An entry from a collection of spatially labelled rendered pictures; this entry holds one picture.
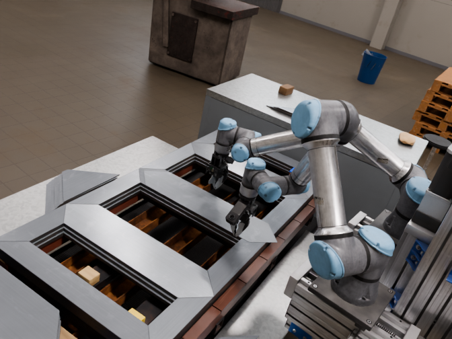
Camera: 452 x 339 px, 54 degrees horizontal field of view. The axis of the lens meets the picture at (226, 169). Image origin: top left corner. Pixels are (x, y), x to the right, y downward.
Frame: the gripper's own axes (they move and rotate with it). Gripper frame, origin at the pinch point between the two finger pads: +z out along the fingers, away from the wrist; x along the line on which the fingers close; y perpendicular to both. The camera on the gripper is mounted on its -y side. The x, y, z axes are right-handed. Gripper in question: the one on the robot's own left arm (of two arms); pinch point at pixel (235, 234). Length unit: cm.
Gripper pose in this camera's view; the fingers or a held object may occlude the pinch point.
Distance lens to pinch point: 187.6
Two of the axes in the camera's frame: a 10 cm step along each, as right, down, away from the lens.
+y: 5.2, -3.3, 7.9
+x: -8.3, -4.1, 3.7
